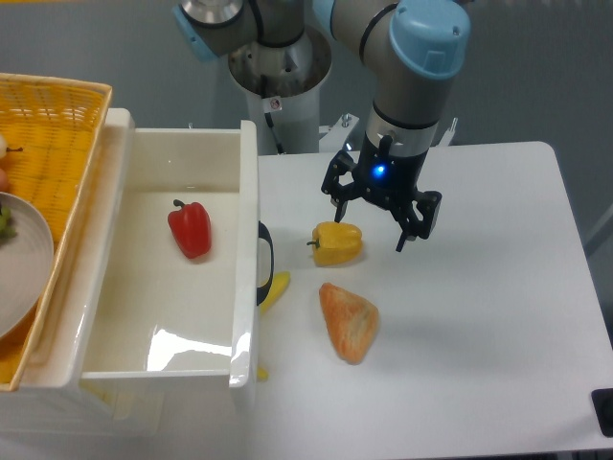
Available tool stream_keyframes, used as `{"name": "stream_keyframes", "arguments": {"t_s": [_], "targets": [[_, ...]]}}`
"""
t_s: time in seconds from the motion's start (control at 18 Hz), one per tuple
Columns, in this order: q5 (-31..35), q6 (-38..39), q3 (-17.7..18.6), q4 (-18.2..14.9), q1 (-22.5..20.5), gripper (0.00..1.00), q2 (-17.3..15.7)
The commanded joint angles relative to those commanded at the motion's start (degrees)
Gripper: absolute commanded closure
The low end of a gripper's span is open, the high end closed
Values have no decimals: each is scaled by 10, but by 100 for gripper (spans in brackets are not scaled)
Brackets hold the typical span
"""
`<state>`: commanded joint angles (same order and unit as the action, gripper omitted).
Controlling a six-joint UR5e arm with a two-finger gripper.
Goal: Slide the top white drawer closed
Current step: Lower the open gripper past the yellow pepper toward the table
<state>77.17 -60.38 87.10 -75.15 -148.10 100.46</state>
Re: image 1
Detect yellow woven basket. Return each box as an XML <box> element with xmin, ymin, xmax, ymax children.
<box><xmin>1</xmin><ymin>73</ymin><xmax>113</xmax><ymax>392</ymax></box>

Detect red bell pepper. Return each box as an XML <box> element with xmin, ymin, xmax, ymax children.
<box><xmin>168</xmin><ymin>199</ymin><xmax>212</xmax><ymax>260</ymax></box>

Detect grey plate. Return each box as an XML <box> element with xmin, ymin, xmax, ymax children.
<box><xmin>1</xmin><ymin>193</ymin><xmax>55</xmax><ymax>335</ymax></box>

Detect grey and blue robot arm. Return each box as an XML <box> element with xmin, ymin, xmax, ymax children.
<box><xmin>172</xmin><ymin>1</ymin><xmax>470</xmax><ymax>242</ymax></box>

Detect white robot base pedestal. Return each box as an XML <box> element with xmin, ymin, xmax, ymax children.
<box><xmin>228</xmin><ymin>27</ymin><xmax>331</xmax><ymax>155</ymax></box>

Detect white drawer cabinet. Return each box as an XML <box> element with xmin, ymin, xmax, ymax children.
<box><xmin>1</xmin><ymin>108</ymin><xmax>164</xmax><ymax>436</ymax></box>

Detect orange bread pastry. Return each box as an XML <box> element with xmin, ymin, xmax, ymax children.
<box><xmin>319</xmin><ymin>283</ymin><xmax>379</xmax><ymax>365</ymax></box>

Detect green grapes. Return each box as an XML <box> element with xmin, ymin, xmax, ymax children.
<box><xmin>0</xmin><ymin>205</ymin><xmax>17</xmax><ymax>244</ymax></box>

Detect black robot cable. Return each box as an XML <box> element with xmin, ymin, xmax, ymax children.
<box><xmin>261</xmin><ymin>74</ymin><xmax>288</xmax><ymax>155</ymax></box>

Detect black drawer handle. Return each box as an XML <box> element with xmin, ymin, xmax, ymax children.
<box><xmin>256</xmin><ymin>221</ymin><xmax>275</xmax><ymax>306</ymax></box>

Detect black object at table edge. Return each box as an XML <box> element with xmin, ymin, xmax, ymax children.
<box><xmin>591</xmin><ymin>388</ymin><xmax>613</xmax><ymax>438</ymax></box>

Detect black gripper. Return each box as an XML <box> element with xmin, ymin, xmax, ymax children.
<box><xmin>321</xmin><ymin>135</ymin><xmax>443</xmax><ymax>252</ymax></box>

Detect white top drawer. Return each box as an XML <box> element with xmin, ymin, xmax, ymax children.
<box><xmin>82</xmin><ymin>121</ymin><xmax>260</xmax><ymax>390</ymax></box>

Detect yellow banana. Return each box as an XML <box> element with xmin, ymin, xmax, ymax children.
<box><xmin>256</xmin><ymin>271</ymin><xmax>291</xmax><ymax>382</ymax></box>

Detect yellow bell pepper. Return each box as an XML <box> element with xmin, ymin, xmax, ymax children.
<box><xmin>307</xmin><ymin>221</ymin><xmax>363</xmax><ymax>266</ymax></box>

